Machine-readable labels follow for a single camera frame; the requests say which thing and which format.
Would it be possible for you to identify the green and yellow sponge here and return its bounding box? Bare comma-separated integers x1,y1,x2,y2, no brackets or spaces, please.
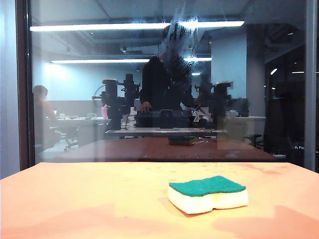
167,175,249,215

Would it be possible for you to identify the large glass window pane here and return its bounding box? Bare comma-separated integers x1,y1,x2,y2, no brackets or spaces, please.
26,0,311,163

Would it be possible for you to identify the dark brown window frame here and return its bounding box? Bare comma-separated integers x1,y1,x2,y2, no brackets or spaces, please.
14,0,36,170

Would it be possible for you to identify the grey window frame post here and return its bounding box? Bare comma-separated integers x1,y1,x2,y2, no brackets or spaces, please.
304,0,319,173

